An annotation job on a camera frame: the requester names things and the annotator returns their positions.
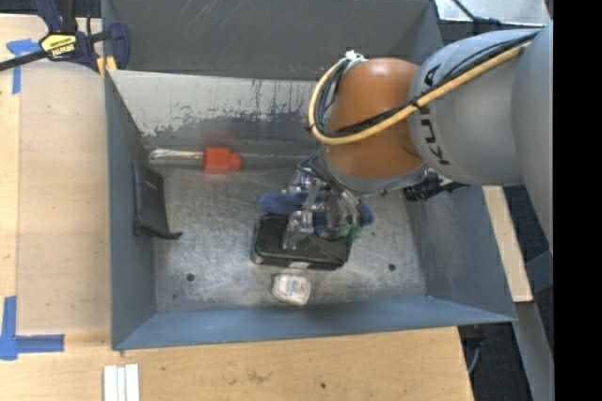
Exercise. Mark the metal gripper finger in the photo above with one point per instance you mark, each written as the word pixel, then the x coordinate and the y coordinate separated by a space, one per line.
pixel 295 186
pixel 295 233

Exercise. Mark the black rectangular box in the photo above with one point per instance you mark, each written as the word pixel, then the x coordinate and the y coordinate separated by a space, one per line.
pixel 301 254

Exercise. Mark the blue cloth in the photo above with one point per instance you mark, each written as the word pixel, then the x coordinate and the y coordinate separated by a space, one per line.
pixel 277 203

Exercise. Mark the small white packet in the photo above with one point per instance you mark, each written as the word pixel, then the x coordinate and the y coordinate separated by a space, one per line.
pixel 290 289

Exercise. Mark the clear tube with red cap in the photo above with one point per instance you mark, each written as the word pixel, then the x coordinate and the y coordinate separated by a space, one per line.
pixel 218 160

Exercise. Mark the grey metal bin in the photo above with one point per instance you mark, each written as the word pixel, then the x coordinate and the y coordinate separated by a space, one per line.
pixel 211 248

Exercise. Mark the black flat clip holder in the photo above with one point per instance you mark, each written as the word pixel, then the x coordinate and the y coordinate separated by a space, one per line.
pixel 150 201

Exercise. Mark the pale wood board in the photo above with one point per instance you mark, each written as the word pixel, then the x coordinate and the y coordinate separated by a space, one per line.
pixel 61 201

